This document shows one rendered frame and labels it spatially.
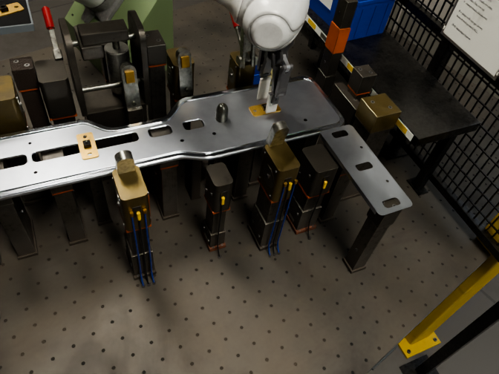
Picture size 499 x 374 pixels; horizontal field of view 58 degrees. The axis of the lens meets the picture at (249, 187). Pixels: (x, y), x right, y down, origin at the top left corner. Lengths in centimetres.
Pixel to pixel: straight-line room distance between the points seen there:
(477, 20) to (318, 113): 47
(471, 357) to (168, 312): 142
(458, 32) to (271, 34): 72
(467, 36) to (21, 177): 118
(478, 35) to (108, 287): 117
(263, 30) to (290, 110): 46
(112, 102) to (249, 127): 38
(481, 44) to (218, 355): 104
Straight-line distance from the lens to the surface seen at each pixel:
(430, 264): 145
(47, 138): 118
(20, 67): 123
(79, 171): 109
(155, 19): 170
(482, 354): 227
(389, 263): 140
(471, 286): 168
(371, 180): 115
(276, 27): 83
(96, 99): 132
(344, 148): 120
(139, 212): 100
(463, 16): 142
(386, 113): 125
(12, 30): 126
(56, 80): 121
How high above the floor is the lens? 181
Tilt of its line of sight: 50 degrees down
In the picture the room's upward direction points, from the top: 10 degrees clockwise
